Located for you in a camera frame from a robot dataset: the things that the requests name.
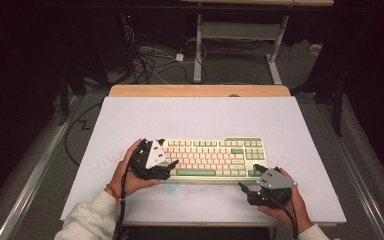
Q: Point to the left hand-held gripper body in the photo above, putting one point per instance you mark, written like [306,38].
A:
[155,155]

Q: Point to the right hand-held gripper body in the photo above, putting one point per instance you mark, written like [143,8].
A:
[275,180]

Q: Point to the cream pink green keyboard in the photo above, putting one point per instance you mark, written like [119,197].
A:
[213,160]

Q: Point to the person's right hand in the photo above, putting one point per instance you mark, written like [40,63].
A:
[296,210]

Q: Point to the person's left hand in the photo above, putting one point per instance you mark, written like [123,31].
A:
[123,181]

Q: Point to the white foam board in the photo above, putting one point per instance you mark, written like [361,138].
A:
[196,116]

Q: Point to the white power adapter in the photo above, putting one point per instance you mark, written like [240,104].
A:
[179,57]

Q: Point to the black metal stand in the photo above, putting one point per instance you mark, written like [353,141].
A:
[64,100]
[338,110]

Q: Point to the small white floor box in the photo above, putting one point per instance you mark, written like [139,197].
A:
[315,49]

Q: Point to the aluminium floor rail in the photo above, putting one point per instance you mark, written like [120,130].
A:
[356,173]
[36,180]

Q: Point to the white metal desk frame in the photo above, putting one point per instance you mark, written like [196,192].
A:
[198,50]

